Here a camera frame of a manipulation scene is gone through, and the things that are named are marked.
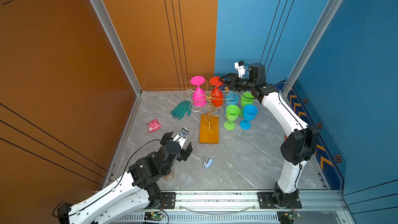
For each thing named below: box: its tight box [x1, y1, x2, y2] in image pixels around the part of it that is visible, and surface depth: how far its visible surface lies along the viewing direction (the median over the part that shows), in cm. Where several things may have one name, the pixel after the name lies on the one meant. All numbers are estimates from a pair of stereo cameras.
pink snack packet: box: [146, 118, 163, 134], surface depth 101 cm
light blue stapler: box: [202, 156, 213, 169], surface depth 86 cm
